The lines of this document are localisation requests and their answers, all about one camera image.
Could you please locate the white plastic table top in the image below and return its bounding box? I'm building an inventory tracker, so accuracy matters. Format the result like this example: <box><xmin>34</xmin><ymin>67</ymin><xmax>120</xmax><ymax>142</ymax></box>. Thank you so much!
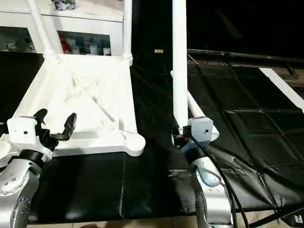
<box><xmin>0</xmin><ymin>54</ymin><xmax>146</xmax><ymax>157</ymax></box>

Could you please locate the white plastic table leg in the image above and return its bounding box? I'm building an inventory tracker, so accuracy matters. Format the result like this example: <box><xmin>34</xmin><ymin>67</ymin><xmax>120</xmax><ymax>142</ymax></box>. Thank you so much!
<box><xmin>122</xmin><ymin>0</ymin><xmax>133</xmax><ymax>64</ymax></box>
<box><xmin>171</xmin><ymin>0</ymin><xmax>189</xmax><ymax>130</ymax></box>
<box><xmin>26</xmin><ymin>0</ymin><xmax>57</xmax><ymax>61</ymax></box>
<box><xmin>170</xmin><ymin>70</ymin><xmax>220</xmax><ymax>142</ymax></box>

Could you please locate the black work mat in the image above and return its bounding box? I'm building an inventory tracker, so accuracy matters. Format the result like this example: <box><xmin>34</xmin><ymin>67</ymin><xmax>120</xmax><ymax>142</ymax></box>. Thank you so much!
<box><xmin>0</xmin><ymin>50</ymin><xmax>304</xmax><ymax>221</ymax></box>

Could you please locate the red bottle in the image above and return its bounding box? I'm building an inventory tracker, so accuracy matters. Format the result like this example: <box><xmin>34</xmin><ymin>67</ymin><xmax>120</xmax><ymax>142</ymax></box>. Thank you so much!
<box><xmin>59</xmin><ymin>34</ymin><xmax>70</xmax><ymax>54</ymax></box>

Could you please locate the white glass-door cabinet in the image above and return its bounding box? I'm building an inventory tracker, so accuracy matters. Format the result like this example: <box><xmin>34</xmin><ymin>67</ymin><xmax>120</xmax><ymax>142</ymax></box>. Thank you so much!
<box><xmin>0</xmin><ymin>0</ymin><xmax>125</xmax><ymax>57</ymax></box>

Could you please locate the white flat strip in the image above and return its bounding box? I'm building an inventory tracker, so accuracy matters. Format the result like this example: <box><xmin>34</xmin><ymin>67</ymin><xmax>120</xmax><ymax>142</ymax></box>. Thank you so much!
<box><xmin>259</xmin><ymin>67</ymin><xmax>304</xmax><ymax>111</ymax></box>

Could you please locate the grey crumpled object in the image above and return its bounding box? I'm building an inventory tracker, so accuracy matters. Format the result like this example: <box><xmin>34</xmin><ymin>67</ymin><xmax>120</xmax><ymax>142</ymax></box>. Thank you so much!
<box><xmin>52</xmin><ymin>0</ymin><xmax>76</xmax><ymax>10</ymax></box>

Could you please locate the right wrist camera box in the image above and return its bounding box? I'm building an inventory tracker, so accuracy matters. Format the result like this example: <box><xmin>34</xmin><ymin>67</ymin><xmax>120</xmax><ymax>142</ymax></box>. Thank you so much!
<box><xmin>188</xmin><ymin>116</ymin><xmax>213</xmax><ymax>142</ymax></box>

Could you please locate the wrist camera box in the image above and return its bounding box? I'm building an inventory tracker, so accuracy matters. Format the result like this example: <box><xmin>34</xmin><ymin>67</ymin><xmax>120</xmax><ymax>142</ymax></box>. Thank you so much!
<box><xmin>7</xmin><ymin>115</ymin><xmax>54</xmax><ymax>160</ymax></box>
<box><xmin>188</xmin><ymin>116</ymin><xmax>213</xmax><ymax>142</ymax></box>

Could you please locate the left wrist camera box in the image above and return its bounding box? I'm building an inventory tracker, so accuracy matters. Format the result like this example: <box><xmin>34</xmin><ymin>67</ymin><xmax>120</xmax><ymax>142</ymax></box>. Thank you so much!
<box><xmin>7</xmin><ymin>115</ymin><xmax>54</xmax><ymax>160</ymax></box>

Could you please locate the dark long rail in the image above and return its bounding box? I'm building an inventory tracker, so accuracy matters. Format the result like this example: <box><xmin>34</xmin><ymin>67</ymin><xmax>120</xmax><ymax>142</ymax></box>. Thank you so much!
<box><xmin>188</xmin><ymin>48</ymin><xmax>304</xmax><ymax>62</ymax></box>

